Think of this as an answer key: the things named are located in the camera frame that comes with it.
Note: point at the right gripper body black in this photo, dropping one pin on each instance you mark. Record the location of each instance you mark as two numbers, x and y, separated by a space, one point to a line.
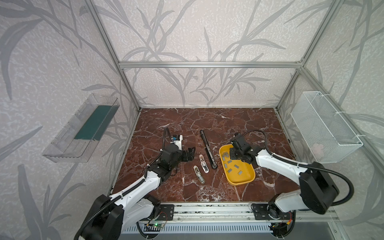
235 150

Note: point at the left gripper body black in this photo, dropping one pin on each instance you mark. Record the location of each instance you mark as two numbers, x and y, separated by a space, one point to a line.
184 154

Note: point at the pink mini stapler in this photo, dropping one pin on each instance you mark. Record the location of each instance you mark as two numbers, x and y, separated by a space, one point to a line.
204 164

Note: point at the black stapler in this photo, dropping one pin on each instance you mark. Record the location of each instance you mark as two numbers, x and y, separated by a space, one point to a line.
208 150

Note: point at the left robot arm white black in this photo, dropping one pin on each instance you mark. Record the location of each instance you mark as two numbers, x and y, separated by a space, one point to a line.
109 216

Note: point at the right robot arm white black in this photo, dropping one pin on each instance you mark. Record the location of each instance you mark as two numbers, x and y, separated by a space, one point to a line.
319 188

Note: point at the yellow plastic tray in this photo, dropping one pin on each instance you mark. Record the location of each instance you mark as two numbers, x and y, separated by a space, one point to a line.
233 177

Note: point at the left circuit board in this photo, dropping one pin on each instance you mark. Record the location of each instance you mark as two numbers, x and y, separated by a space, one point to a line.
155 226

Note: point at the circuit board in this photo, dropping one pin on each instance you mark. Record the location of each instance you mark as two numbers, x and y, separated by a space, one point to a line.
280 231
155 226

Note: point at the pink object in basket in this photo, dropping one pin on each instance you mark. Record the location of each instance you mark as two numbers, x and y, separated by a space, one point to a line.
318 151

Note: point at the right circuit board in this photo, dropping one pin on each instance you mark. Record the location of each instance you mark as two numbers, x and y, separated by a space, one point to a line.
280 231

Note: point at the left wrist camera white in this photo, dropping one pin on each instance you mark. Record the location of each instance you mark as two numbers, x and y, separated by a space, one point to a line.
177 140

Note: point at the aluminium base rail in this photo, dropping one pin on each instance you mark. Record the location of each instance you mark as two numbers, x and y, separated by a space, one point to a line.
214 212

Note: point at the white wire mesh basket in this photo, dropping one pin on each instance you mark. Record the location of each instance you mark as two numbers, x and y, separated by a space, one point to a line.
320 122

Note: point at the clear acrylic wall shelf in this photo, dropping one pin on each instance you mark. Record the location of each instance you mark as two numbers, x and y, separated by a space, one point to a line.
79 138

